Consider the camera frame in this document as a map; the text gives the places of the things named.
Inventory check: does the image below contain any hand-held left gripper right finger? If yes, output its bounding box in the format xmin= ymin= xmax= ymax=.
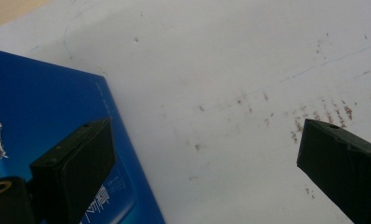
xmin=296 ymin=118 xmax=371 ymax=224

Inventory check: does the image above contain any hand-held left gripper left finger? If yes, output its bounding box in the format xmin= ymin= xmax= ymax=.
xmin=29 ymin=117 xmax=117 ymax=224

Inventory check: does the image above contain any blue cardboard box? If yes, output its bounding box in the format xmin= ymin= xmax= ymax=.
xmin=0 ymin=47 xmax=167 ymax=224

